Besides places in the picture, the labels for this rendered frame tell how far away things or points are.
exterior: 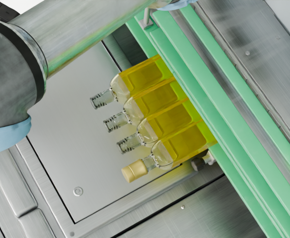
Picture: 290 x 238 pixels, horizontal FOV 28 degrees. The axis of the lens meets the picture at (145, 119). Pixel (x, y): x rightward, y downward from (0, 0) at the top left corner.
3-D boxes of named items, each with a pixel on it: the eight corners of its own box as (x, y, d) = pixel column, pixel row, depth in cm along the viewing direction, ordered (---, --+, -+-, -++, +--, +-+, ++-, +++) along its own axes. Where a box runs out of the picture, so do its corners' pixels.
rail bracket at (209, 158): (234, 140, 138) (185, 166, 135) (240, 128, 132) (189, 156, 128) (243, 154, 137) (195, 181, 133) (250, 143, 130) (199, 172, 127)
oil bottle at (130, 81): (186, 49, 137) (106, 89, 132) (190, 37, 132) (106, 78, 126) (200, 68, 135) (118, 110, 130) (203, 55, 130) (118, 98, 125)
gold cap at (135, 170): (137, 157, 124) (119, 167, 123) (142, 158, 120) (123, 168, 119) (145, 173, 124) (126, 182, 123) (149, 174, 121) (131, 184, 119)
